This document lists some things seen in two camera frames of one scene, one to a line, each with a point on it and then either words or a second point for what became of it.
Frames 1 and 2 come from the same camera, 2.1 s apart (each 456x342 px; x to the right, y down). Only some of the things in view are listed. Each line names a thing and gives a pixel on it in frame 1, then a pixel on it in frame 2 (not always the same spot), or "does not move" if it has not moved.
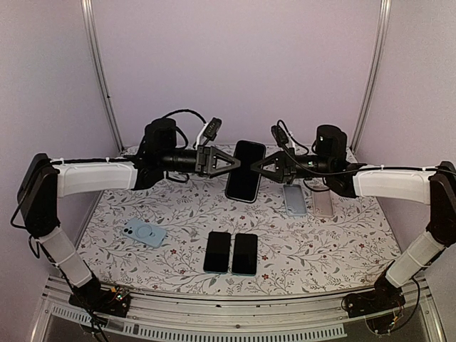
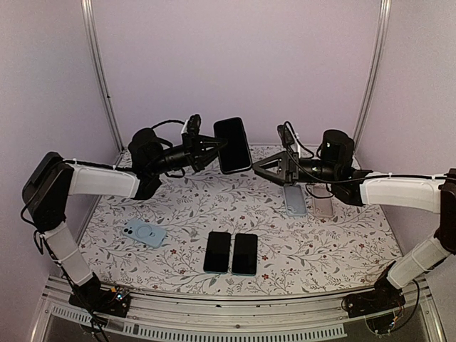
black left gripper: [206, 161] → [192, 144]
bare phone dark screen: [217, 252] does not move
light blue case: [294, 200] does not move
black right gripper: [285, 164] does not move
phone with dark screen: [245, 255] does not move
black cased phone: [243, 183] → [234, 155]
